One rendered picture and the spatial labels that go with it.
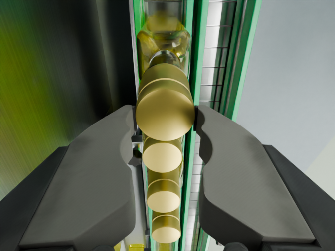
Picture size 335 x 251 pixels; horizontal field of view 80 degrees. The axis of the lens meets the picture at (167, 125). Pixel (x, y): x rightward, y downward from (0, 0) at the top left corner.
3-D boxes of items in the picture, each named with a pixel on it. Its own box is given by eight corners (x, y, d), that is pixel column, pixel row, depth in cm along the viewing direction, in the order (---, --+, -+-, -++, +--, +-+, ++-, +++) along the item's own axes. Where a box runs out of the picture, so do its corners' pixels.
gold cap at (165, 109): (138, 62, 14) (129, 86, 10) (190, 62, 14) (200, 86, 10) (141, 109, 16) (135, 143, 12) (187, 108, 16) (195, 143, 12)
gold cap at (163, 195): (147, 159, 22) (144, 190, 19) (179, 158, 23) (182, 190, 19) (148, 181, 24) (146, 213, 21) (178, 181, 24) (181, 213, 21)
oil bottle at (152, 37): (147, 16, 36) (132, 34, 18) (178, 16, 36) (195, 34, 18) (148, 49, 39) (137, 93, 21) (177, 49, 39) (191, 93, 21)
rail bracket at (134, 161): (116, 116, 47) (102, 153, 36) (145, 116, 47) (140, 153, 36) (118, 130, 49) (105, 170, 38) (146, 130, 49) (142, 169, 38)
